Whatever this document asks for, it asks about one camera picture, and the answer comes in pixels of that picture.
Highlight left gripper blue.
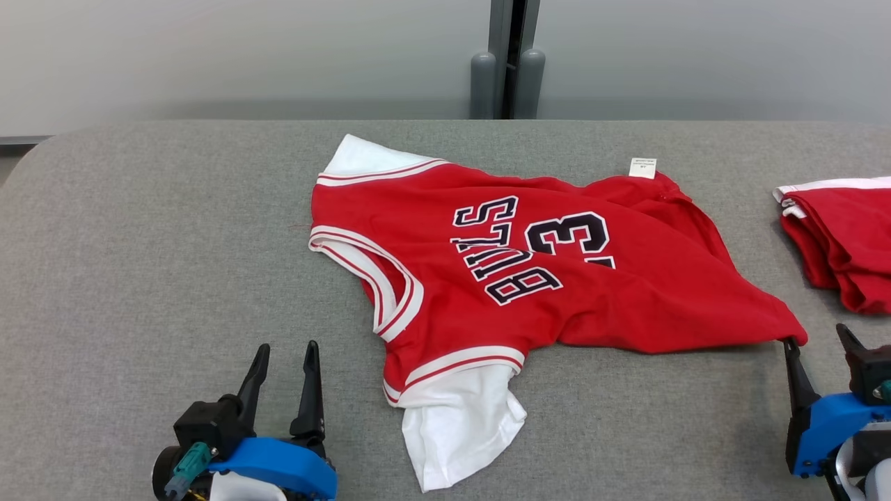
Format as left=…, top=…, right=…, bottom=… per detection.
left=209, top=340, right=338, bottom=501

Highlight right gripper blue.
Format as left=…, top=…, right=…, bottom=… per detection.
left=782, top=324, right=891, bottom=479

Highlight red shorts with white waistband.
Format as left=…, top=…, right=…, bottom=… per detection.
left=773, top=176, right=891, bottom=315

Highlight red basketball jersey white sleeves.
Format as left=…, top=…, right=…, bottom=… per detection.
left=308, top=134, right=809, bottom=493

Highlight grey vertical wall frame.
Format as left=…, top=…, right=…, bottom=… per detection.
left=487, top=0, right=542, bottom=120

